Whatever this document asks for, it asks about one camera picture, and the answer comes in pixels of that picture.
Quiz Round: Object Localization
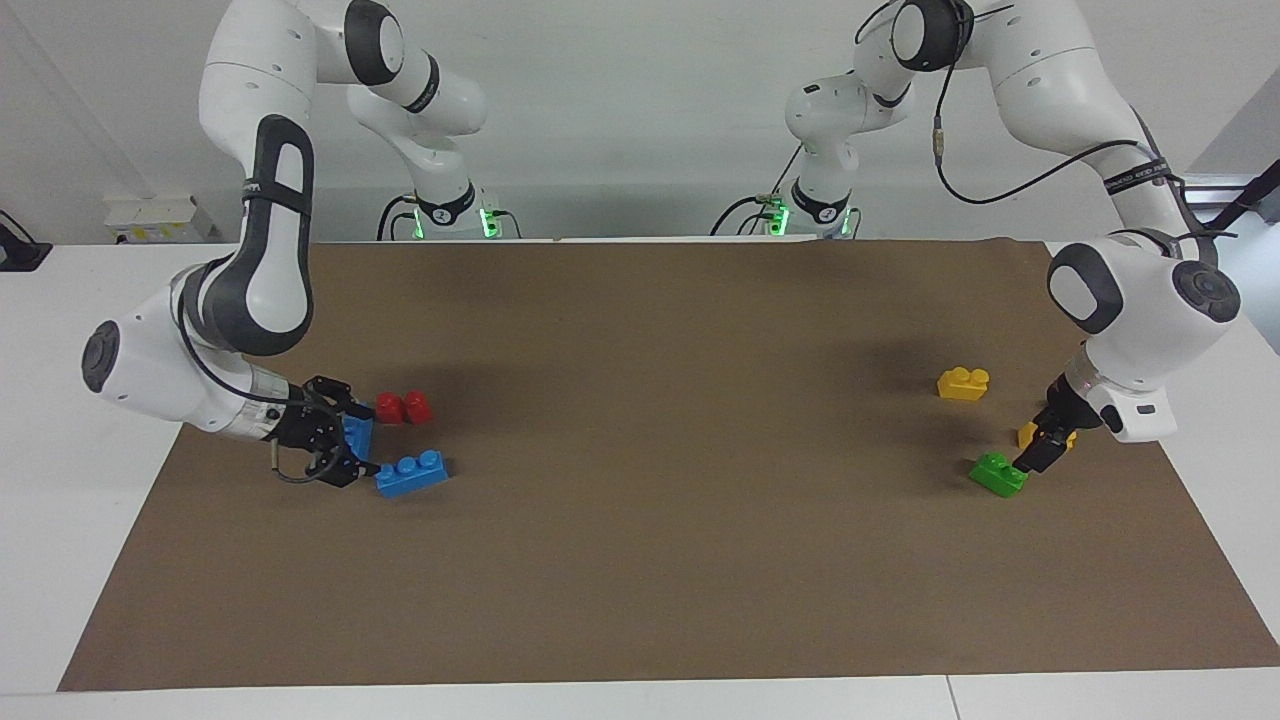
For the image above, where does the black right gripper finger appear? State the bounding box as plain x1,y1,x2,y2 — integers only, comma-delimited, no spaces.
310,452,381,489
310,378,373,419

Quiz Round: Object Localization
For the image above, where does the blue three-stud toy brick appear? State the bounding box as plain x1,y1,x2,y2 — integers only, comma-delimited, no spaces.
340,413,375,466
375,450,450,499

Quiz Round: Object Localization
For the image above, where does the green two-stud toy brick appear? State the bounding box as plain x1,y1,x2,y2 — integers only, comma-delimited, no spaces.
968,451,1029,499

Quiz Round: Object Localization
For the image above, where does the yellow two-stud toy brick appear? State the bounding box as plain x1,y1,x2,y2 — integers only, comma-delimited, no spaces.
1017,421,1079,453
936,367,992,403

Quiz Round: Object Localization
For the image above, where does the red two-stud toy brick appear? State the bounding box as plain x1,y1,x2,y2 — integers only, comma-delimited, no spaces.
375,389,435,426

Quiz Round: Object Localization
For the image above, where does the brown paper table mat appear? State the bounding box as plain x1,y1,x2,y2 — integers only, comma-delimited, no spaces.
57,238,1280,693

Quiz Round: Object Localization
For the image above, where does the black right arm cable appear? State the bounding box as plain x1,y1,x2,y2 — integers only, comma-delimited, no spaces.
175,290,346,486

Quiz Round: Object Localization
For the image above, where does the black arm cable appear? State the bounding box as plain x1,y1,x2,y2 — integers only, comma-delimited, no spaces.
855,0,1241,241
175,290,346,486

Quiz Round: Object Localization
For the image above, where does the white wall power box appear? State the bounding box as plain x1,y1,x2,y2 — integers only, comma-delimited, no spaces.
103,195,216,245

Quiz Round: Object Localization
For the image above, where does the black camera stand pole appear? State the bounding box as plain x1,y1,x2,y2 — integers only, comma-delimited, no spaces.
1180,158,1280,236

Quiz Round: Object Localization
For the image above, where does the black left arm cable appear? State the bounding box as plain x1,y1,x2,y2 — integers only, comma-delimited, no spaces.
855,0,1241,241

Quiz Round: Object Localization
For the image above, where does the black table clamp mount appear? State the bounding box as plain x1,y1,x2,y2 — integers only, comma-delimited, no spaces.
0,210,53,273

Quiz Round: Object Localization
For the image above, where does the black left base cable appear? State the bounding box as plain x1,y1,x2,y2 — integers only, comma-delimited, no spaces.
710,150,806,238

